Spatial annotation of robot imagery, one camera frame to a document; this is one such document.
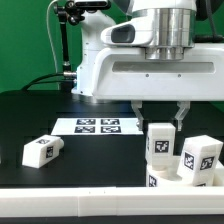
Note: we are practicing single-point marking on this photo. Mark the white round stool seat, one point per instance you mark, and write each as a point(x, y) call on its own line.
point(168, 177)

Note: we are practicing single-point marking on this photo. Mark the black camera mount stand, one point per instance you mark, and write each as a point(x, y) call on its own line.
point(66, 40)

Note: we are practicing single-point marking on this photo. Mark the white L-shaped obstacle fence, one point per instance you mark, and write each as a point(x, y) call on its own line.
point(112, 201)

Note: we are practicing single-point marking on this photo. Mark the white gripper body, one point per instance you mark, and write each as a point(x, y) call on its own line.
point(125, 74)

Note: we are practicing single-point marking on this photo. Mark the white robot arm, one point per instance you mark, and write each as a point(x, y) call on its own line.
point(147, 50)

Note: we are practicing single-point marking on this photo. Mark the white fiducial marker sheet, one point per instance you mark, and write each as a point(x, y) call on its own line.
point(96, 126)

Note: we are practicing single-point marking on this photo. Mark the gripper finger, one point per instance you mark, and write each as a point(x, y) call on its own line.
point(136, 107)
point(183, 108)

